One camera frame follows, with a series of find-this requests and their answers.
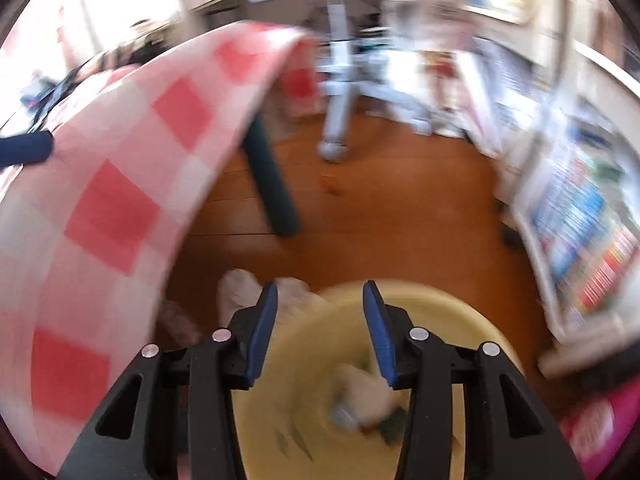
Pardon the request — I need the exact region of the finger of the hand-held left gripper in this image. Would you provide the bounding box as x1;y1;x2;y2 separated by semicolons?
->
0;131;54;167

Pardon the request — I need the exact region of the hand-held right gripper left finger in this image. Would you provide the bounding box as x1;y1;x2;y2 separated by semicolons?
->
56;281;279;480

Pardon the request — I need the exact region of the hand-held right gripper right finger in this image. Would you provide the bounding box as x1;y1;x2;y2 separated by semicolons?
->
362;280;586;480

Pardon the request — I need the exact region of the yellow plastic bin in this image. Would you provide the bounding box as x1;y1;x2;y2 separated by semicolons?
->
230;284;526;480

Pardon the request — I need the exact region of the large white tissue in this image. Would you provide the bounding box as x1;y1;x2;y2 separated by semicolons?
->
335;362;396;426

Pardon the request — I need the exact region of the white rounded object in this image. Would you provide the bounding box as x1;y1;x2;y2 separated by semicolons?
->
219;269;326;331

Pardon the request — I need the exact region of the red white checkered tablecloth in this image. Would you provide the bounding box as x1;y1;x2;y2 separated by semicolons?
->
0;20;326;476

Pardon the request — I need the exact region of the dark teal table leg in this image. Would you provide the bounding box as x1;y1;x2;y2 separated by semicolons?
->
242;110;301;236

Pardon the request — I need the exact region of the white bookshelf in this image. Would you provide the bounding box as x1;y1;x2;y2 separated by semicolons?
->
470;35;640;356

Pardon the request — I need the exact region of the grey blue desk chair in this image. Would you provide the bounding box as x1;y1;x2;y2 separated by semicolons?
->
317;0;433;163

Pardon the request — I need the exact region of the stack of paperback books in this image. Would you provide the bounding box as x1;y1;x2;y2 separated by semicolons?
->
530;150;640;321

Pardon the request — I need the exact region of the pink bag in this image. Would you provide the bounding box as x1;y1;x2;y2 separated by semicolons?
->
557;385;623;478

